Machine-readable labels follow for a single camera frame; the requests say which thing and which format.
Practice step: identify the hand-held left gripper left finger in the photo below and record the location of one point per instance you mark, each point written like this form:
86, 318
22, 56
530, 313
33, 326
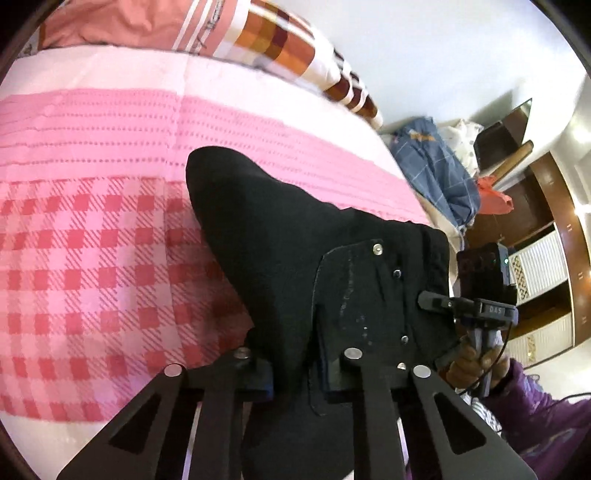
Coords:
256, 376

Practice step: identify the dark flat panel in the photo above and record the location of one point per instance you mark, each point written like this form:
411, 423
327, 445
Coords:
501, 138

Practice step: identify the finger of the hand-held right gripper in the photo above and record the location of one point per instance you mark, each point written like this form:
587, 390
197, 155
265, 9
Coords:
436, 302

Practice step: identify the person's right hand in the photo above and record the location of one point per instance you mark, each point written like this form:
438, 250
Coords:
464, 371

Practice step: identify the blue checked cloth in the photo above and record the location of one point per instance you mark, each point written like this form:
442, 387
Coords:
438, 175

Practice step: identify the red cloth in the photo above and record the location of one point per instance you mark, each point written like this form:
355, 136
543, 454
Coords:
494, 198

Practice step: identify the brown wooden wardrobe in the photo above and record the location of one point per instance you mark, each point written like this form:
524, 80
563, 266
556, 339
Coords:
531, 207

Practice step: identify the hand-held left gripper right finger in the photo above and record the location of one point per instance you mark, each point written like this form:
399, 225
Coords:
342, 383

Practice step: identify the black pants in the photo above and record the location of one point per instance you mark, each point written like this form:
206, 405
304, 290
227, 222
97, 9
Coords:
277, 240

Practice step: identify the pink checked bedsheet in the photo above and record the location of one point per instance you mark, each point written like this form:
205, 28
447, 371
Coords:
92, 230

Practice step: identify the striped cloth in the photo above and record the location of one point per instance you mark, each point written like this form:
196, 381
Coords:
485, 415

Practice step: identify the white patterned cloth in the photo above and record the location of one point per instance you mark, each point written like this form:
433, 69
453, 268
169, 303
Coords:
461, 138

